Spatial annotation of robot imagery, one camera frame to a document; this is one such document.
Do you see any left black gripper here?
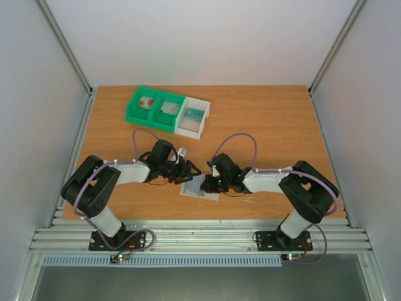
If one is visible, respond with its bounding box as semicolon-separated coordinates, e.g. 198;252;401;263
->
160;159;202;184

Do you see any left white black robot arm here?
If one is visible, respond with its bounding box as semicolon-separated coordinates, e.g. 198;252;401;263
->
61;139;201;250

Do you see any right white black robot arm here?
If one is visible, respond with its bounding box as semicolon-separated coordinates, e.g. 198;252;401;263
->
200;153;339;251

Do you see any teal card in bin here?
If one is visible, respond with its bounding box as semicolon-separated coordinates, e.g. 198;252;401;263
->
185;107;205;122

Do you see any grey card in bin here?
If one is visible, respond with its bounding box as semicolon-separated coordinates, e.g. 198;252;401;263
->
161;101;180;115

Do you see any card with red circles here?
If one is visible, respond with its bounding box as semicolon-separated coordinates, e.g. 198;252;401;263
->
138;96;155;110

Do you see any white bin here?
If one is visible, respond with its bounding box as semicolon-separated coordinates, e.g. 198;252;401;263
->
174;97;211;140

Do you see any green bin middle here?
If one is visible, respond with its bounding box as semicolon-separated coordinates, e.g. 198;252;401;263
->
151;91;185;133

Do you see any green bin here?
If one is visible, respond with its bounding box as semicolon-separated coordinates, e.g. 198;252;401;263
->
125;87;162;127
151;91;185;133

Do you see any green bin far left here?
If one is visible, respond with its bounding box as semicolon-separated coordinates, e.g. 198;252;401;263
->
125;87;162;127

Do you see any right controller board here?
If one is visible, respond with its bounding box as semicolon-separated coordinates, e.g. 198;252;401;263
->
282;253;304;261

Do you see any controller board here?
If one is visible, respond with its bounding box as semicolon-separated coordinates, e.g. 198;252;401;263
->
110;254;130;264
282;253;304;261

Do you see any left controller board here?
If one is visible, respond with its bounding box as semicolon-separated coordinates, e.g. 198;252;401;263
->
110;254;130;264

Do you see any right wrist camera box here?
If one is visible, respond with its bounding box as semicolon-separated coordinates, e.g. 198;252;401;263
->
212;164;220;177

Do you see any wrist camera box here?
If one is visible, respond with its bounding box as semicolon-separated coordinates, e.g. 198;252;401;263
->
212;164;220;177
177;147;187;159

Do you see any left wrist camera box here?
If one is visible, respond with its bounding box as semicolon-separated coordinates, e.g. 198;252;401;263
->
177;147;187;159

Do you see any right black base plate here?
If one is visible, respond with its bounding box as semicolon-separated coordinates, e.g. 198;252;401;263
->
252;231;313;251

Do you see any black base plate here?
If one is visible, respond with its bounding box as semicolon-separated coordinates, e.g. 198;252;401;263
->
252;231;313;251
88;231;147;251

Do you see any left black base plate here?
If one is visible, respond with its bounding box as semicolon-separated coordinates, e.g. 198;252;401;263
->
88;231;147;251

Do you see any left aluminium frame post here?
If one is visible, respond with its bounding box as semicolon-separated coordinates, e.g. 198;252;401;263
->
36;0;95;98

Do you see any aluminium frame post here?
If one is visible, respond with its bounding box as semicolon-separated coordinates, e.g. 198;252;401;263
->
36;0;95;98
306;0;369;95

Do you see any aluminium front rail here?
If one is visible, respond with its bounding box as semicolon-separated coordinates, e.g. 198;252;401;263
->
28;207;373;254

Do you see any grey slotted cable duct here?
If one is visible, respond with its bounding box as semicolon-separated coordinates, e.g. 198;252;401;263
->
42;254;282;268

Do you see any right aluminium frame post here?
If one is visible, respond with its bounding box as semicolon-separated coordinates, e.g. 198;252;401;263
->
306;0;369;95

